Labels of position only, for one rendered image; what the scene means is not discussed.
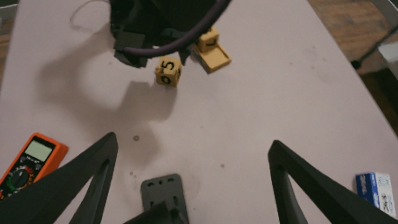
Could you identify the blue and white small box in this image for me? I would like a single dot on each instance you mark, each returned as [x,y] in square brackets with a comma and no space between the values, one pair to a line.
[378,191]

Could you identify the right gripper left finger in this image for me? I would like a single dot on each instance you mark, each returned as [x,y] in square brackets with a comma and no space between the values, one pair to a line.
[43,201]

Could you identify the tan rectangular tray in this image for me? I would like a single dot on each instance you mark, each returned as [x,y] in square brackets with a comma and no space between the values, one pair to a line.
[215,59]

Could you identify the orange digital multimeter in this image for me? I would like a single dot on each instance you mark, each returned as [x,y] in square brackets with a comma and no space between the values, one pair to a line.
[40,156]

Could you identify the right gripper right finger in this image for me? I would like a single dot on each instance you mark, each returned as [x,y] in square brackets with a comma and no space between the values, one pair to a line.
[338,204]

